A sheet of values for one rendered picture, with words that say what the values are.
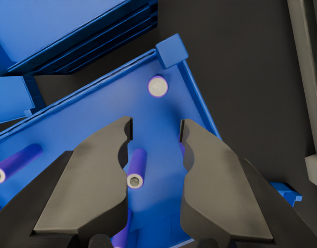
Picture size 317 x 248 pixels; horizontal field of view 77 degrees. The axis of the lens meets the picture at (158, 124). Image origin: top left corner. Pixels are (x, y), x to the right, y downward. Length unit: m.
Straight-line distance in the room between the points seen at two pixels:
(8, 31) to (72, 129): 0.27
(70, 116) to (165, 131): 0.12
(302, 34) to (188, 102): 0.54
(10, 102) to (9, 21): 0.36
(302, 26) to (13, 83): 0.86
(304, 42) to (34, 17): 0.67
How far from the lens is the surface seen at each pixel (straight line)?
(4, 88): 0.80
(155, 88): 0.17
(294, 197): 0.82
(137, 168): 0.20
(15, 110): 0.79
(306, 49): 0.73
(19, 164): 0.26
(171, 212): 0.30
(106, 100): 0.24
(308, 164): 0.87
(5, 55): 0.48
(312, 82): 0.75
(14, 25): 0.48
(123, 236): 0.26
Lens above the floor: 0.64
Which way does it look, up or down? 75 degrees down
